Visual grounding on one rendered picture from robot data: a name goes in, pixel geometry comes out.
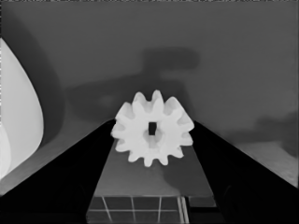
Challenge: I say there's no white toothed gear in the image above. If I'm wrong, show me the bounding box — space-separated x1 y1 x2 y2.
110 89 195 168

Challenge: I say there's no large thick white disc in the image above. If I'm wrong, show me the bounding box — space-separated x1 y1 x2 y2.
0 36 45 182

